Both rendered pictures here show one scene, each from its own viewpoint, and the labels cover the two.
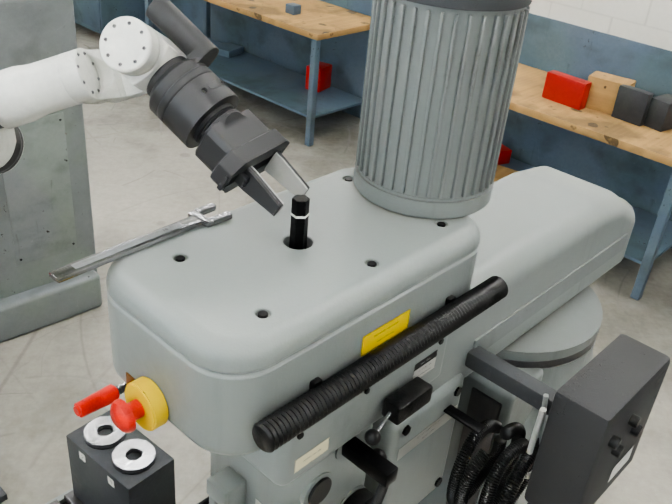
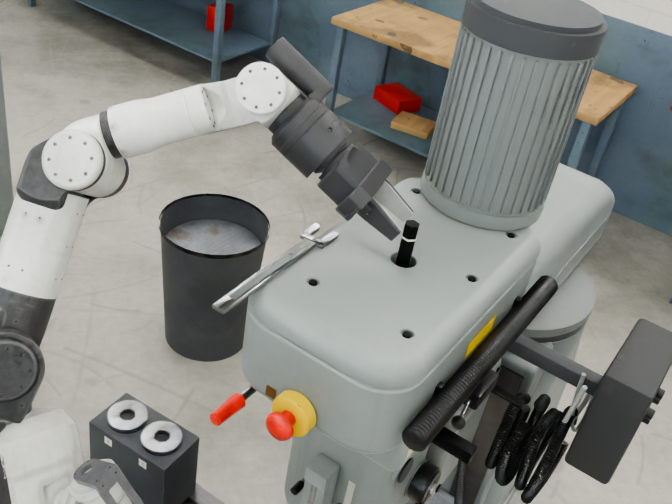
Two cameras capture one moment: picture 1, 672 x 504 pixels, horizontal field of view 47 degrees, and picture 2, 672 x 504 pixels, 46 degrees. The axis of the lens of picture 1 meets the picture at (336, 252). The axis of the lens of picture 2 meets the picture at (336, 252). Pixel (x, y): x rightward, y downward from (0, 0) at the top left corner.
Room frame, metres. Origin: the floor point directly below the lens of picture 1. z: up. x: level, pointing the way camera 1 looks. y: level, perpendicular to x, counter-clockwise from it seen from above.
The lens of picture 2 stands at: (-0.06, 0.33, 2.51)
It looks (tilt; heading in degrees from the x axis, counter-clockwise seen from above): 34 degrees down; 348
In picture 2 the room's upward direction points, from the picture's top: 11 degrees clockwise
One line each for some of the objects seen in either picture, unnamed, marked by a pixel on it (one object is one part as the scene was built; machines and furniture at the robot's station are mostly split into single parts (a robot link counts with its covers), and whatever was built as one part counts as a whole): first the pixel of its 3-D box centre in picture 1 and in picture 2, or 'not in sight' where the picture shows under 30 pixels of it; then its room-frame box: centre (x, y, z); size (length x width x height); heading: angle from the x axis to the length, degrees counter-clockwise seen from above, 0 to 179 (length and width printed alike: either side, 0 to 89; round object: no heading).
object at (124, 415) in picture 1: (128, 413); (282, 423); (0.63, 0.21, 1.76); 0.04 x 0.03 x 0.04; 49
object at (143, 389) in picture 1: (146, 403); (293, 413); (0.65, 0.20, 1.76); 0.06 x 0.02 x 0.06; 49
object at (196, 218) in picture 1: (144, 240); (276, 266); (0.79, 0.23, 1.89); 0.24 x 0.04 x 0.01; 142
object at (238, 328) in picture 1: (303, 290); (397, 299); (0.84, 0.04, 1.81); 0.47 x 0.26 x 0.16; 139
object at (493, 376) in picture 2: (393, 410); (469, 397); (0.79, -0.10, 1.66); 0.12 x 0.04 x 0.04; 139
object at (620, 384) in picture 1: (600, 430); (626, 401); (0.84, -0.40, 1.62); 0.20 x 0.09 x 0.21; 139
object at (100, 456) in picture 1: (121, 475); (143, 455); (1.19, 0.42, 1.04); 0.22 x 0.12 x 0.20; 53
